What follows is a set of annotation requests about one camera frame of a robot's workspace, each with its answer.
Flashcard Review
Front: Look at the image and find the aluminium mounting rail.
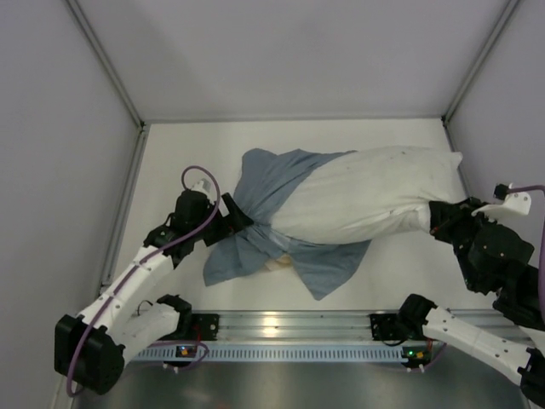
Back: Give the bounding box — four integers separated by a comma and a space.
127, 309, 529, 342

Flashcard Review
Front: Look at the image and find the blue pillowcase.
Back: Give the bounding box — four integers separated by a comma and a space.
203, 148, 370, 301

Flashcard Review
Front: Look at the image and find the aluminium frame post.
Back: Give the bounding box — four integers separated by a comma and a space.
63, 0, 149, 294
441, 0, 524, 129

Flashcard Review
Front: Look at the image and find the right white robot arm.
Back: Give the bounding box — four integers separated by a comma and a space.
397, 187, 544, 406

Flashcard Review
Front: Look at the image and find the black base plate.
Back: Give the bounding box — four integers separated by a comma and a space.
370, 313, 427, 347
177, 313, 220, 341

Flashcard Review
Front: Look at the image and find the right aluminium frame post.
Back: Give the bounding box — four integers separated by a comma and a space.
441, 0, 524, 129

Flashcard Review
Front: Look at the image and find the left aluminium frame post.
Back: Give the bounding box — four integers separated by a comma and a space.
63, 0, 149, 294

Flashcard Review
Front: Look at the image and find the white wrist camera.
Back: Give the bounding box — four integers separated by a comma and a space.
471, 184, 531, 221
191, 179, 213, 200

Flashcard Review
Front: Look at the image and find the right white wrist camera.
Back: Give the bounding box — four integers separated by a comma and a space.
471, 184, 531, 221

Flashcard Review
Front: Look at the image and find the slotted grey cable duct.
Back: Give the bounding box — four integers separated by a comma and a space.
133, 344, 429, 363

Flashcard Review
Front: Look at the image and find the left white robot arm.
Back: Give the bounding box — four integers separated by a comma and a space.
54, 189, 253, 395

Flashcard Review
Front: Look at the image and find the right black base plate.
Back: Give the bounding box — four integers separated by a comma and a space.
370, 313, 427, 347

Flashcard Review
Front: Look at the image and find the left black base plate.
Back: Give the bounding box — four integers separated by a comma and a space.
177, 313, 220, 341

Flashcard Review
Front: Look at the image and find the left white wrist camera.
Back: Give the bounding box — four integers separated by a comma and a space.
191, 179, 213, 200

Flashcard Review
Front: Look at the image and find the white pillow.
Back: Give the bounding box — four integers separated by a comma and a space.
271, 147, 462, 245

